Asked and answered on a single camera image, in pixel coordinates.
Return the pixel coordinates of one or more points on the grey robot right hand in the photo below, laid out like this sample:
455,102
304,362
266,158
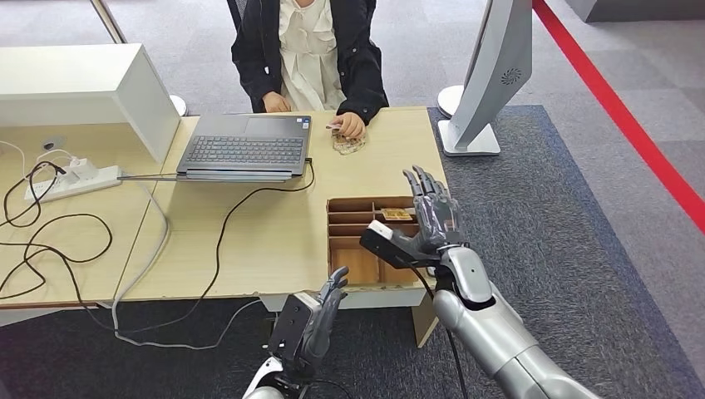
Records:
438,217

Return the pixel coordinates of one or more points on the person's right hand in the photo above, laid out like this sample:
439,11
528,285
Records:
275,103

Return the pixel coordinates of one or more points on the person's left hand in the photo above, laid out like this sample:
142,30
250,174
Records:
351,125

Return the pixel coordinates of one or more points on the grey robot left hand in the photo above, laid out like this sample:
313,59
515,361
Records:
326,325

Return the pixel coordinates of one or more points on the wooden compartment organizer box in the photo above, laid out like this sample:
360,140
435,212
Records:
352,264

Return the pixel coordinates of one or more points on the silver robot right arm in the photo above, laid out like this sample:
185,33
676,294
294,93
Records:
495,336

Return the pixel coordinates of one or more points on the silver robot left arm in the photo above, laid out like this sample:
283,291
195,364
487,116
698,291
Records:
267,388

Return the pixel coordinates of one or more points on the person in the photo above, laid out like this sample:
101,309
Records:
363,66

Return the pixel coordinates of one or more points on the dark grey laptop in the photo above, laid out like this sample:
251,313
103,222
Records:
245,148

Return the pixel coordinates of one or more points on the grey flat laptop stand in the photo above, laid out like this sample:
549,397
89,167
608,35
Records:
237,177

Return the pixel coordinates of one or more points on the white round base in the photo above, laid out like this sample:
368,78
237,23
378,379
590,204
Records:
179,105

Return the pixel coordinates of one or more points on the light wooden desk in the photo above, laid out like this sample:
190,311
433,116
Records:
275,237
66,259

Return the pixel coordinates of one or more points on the dark blue carpet mat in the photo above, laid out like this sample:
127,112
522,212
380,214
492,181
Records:
551,193

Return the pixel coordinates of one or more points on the silver kiosk stand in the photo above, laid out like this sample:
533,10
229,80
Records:
498,49

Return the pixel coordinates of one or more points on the grey metal pole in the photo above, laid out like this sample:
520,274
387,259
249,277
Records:
108,21

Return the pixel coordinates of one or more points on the white desk riser box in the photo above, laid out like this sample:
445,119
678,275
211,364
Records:
71,82

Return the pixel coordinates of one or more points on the red barrier band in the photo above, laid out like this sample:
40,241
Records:
617,113

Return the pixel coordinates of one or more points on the white plug-in charger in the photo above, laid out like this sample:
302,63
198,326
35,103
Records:
77,168

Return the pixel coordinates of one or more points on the white power strip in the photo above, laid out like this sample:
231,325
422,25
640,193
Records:
71,184

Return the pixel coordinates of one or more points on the grey low platform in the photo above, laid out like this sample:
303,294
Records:
633,8

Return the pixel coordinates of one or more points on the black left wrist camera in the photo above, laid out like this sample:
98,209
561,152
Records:
292,327

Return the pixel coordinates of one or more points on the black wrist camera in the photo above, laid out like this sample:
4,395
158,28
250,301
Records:
292,327
394,250

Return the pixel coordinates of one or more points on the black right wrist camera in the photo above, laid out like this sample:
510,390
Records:
394,250

